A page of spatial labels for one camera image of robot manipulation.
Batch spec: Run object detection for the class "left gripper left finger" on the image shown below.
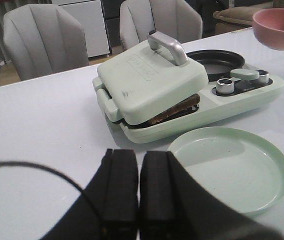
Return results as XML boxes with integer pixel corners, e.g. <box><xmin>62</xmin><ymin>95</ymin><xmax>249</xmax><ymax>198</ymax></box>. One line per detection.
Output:
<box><xmin>43</xmin><ymin>149</ymin><xmax>138</xmax><ymax>240</ymax></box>

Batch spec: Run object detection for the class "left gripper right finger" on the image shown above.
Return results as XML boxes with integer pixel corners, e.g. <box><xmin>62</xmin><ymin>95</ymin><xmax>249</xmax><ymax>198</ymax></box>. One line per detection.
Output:
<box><xmin>140</xmin><ymin>151</ymin><xmax>282</xmax><ymax>240</ymax></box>

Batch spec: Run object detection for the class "bread slice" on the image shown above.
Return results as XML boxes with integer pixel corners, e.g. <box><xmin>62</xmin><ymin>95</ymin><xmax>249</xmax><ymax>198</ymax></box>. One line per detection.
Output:
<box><xmin>147</xmin><ymin>93</ymin><xmax>200</xmax><ymax>125</ymax></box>

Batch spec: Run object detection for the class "mint green hinged lid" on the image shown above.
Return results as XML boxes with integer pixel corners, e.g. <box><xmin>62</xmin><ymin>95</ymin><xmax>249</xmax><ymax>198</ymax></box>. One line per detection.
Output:
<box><xmin>92</xmin><ymin>30</ymin><xmax>209</xmax><ymax>126</ymax></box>

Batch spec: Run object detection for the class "pink bowl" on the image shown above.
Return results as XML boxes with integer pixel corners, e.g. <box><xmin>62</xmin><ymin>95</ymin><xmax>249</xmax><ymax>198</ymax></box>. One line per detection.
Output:
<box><xmin>253</xmin><ymin>8</ymin><xmax>284</xmax><ymax>51</ymax></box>

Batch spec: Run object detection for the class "mint green breakfast maker base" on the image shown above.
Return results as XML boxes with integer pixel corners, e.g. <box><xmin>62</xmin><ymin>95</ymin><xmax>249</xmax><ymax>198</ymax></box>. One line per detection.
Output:
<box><xmin>113</xmin><ymin>75</ymin><xmax>284</xmax><ymax>144</ymax></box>

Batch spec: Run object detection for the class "mint green round plate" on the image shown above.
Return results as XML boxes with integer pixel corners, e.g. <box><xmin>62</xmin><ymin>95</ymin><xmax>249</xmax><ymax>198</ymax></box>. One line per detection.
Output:
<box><xmin>168</xmin><ymin>126</ymin><xmax>284</xmax><ymax>215</ymax></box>

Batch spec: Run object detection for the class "left silver control knob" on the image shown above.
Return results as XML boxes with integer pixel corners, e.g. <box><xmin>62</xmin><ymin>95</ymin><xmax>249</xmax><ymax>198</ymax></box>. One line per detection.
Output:
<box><xmin>216</xmin><ymin>78</ymin><xmax>235</xmax><ymax>95</ymax></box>

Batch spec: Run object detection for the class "silver control knob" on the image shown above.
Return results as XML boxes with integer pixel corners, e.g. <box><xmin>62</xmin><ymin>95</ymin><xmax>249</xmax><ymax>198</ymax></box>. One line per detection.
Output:
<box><xmin>216</xmin><ymin>78</ymin><xmax>235</xmax><ymax>95</ymax></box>
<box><xmin>257</xmin><ymin>69</ymin><xmax>269</xmax><ymax>85</ymax></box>

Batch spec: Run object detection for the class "black round frying pan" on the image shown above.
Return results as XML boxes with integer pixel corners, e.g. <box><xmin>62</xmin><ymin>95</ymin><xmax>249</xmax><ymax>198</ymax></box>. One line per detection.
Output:
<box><xmin>186</xmin><ymin>49</ymin><xmax>260</xmax><ymax>83</ymax></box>

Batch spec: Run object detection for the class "right silver control knob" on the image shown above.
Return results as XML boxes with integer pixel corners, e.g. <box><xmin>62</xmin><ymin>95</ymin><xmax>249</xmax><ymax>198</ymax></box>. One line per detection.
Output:
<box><xmin>257</xmin><ymin>69</ymin><xmax>269</xmax><ymax>85</ymax></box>

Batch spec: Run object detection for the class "left beige upholstered chair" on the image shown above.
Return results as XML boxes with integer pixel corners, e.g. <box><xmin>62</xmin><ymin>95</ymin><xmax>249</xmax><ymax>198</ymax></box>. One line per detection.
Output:
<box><xmin>3</xmin><ymin>4</ymin><xmax>89</xmax><ymax>81</ymax></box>

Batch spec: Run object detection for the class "beige upholstered chair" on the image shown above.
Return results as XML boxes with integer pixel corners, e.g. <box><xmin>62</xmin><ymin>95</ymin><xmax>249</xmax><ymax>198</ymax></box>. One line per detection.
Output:
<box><xmin>119</xmin><ymin>0</ymin><xmax>203</xmax><ymax>51</ymax></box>
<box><xmin>3</xmin><ymin>4</ymin><xmax>89</xmax><ymax>81</ymax></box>

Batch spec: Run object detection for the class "right beige upholstered chair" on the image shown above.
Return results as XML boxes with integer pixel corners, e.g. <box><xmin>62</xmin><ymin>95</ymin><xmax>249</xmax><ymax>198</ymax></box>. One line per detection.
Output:
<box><xmin>119</xmin><ymin>0</ymin><xmax>203</xmax><ymax>51</ymax></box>

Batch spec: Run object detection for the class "white cabinet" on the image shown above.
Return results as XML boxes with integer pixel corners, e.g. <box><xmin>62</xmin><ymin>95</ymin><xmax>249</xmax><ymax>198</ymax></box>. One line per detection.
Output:
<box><xmin>52</xmin><ymin>0</ymin><xmax>110</xmax><ymax>57</ymax></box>

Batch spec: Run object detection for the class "tan cushion at right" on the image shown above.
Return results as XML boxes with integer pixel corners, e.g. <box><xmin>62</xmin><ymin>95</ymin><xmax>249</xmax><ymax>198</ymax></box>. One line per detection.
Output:
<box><xmin>213</xmin><ymin>6</ymin><xmax>262</xmax><ymax>26</ymax></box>

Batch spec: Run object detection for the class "black cable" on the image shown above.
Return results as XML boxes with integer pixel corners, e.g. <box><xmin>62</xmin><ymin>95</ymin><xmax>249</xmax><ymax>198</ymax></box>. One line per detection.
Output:
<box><xmin>0</xmin><ymin>161</ymin><xmax>105</xmax><ymax>226</ymax></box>

